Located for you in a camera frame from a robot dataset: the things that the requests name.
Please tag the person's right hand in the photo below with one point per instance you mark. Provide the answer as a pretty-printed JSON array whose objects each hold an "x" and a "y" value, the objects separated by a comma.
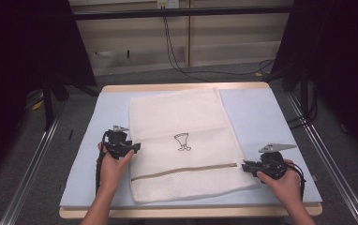
[{"x": 286, "y": 187}]

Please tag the aluminium floor rail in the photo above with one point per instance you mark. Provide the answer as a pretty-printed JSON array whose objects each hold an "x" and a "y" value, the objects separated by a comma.
[
  {"x": 333, "y": 165},
  {"x": 27, "y": 181}
]

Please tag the black curtain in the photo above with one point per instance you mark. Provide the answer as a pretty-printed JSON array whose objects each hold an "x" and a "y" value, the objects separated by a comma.
[
  {"x": 339, "y": 47},
  {"x": 11, "y": 62}
]

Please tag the black horizontal bar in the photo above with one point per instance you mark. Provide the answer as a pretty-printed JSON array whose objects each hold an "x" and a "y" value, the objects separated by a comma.
[{"x": 183, "y": 12}]

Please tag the white mesh laundry bag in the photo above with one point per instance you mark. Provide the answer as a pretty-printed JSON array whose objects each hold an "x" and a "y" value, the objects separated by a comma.
[{"x": 183, "y": 118}]

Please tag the person's left hand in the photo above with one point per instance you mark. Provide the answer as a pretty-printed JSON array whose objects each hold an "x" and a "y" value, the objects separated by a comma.
[{"x": 113, "y": 172}]

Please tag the yellow tape piece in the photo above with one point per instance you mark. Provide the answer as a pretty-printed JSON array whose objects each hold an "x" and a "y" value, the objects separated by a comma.
[{"x": 38, "y": 105}]

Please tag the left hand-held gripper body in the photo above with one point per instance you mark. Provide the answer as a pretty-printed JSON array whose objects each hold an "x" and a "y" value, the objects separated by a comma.
[{"x": 117, "y": 145}]

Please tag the black metal stand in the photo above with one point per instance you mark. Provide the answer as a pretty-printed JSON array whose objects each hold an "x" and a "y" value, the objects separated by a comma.
[{"x": 47, "y": 109}]

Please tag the light blue mat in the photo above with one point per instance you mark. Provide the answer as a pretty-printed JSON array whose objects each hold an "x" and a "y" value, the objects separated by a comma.
[{"x": 261, "y": 118}]

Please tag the white wall outlet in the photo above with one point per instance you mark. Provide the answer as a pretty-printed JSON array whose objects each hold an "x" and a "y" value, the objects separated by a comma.
[{"x": 167, "y": 3}]

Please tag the wooden table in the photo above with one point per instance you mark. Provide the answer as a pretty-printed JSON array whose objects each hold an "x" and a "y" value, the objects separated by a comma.
[{"x": 183, "y": 213}]

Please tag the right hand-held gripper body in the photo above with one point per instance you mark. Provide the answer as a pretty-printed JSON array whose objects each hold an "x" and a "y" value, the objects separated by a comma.
[{"x": 272, "y": 167}]

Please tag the small black strip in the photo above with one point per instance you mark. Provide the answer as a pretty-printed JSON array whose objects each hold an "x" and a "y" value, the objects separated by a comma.
[{"x": 71, "y": 134}]

